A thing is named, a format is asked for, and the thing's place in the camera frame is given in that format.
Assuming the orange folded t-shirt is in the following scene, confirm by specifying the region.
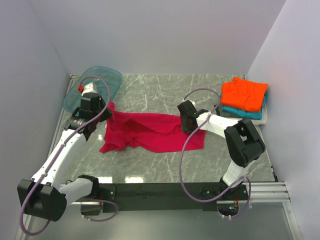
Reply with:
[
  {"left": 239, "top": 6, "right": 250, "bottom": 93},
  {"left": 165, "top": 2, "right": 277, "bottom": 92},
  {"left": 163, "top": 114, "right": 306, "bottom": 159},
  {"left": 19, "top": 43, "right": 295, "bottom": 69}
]
[{"left": 220, "top": 77, "right": 269, "bottom": 113}]

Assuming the white folded t-shirt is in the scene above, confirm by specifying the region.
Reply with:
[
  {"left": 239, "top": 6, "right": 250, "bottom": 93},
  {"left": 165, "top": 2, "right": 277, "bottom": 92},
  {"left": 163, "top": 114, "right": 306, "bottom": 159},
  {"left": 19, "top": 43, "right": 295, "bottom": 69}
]
[{"left": 250, "top": 105, "right": 268, "bottom": 126}]

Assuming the magenta t-shirt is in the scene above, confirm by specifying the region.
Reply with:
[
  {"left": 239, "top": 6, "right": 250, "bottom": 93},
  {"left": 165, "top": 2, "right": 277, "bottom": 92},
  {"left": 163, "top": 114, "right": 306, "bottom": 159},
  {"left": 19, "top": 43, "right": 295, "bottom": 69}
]
[{"left": 99, "top": 100, "right": 207, "bottom": 154}]

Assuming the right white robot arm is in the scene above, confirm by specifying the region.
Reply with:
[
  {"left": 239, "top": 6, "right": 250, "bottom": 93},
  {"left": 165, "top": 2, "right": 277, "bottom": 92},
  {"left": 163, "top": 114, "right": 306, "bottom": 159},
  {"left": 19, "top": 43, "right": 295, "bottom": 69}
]
[{"left": 177, "top": 100, "right": 266, "bottom": 203}]

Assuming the aluminium rail frame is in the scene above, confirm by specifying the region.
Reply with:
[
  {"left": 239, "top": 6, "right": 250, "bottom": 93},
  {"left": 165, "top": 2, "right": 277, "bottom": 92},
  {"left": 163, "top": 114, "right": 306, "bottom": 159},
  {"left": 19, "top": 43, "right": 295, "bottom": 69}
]
[{"left": 14, "top": 73, "right": 306, "bottom": 240}]

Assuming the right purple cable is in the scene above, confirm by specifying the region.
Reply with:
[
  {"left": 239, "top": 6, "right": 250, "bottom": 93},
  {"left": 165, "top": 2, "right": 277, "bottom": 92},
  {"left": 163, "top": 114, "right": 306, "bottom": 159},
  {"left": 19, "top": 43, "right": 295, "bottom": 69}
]
[{"left": 178, "top": 87, "right": 252, "bottom": 221}]

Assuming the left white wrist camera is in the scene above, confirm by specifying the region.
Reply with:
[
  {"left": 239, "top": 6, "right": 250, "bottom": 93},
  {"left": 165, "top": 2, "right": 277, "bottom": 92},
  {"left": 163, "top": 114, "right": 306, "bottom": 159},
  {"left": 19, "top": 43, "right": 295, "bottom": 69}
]
[{"left": 77, "top": 82, "right": 98, "bottom": 96}]

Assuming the teal folded t-shirt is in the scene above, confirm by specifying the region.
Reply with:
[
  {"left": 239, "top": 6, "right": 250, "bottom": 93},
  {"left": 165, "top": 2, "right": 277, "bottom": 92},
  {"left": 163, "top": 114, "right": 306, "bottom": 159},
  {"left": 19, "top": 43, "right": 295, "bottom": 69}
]
[{"left": 221, "top": 90, "right": 268, "bottom": 120}]

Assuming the grey folded t-shirt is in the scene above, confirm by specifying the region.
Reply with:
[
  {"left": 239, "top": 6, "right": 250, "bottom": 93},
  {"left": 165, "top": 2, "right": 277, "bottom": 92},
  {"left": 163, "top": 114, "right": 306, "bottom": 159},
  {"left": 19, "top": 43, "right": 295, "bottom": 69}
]
[{"left": 214, "top": 104, "right": 240, "bottom": 119}]

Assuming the teal plastic bin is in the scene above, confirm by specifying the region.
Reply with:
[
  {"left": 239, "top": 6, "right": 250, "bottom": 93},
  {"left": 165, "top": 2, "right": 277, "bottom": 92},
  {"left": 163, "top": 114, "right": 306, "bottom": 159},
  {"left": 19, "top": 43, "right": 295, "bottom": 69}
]
[{"left": 62, "top": 66, "right": 123, "bottom": 113}]

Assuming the black base beam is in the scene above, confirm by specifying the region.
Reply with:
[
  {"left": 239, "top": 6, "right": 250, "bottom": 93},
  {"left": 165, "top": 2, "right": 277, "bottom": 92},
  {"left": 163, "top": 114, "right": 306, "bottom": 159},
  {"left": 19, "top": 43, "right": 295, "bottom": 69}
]
[{"left": 97, "top": 183, "right": 249, "bottom": 212}]

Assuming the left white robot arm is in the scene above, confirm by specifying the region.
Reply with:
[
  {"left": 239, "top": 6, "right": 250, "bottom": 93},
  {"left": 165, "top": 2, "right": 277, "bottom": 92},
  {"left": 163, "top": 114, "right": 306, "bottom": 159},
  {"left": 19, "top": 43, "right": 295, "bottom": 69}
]
[{"left": 17, "top": 92, "right": 112, "bottom": 222}]

